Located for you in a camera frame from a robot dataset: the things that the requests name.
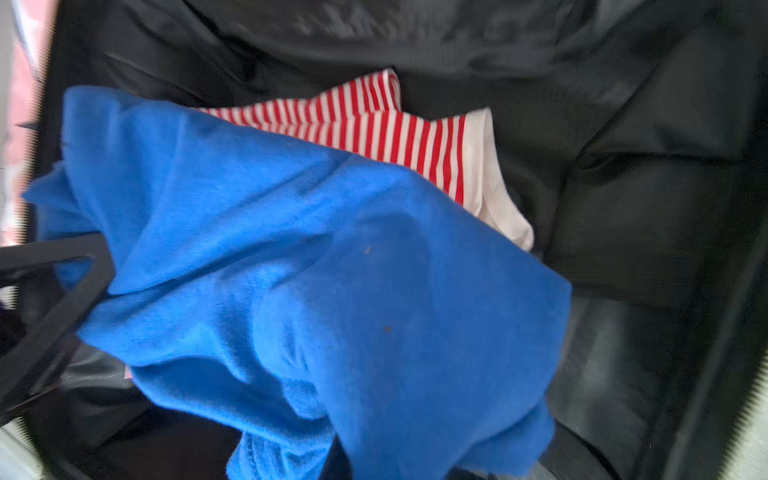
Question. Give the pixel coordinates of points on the pink shark print garment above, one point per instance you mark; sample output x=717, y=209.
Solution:
x=18, y=150

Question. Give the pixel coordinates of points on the black open suitcase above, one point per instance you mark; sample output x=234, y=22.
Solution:
x=631, y=134

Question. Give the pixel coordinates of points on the blue cloth garment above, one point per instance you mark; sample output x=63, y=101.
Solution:
x=304, y=295

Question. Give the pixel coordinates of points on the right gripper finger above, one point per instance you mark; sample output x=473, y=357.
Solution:
x=33, y=358

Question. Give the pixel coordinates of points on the red white striped garment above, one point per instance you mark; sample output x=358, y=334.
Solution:
x=365, y=116

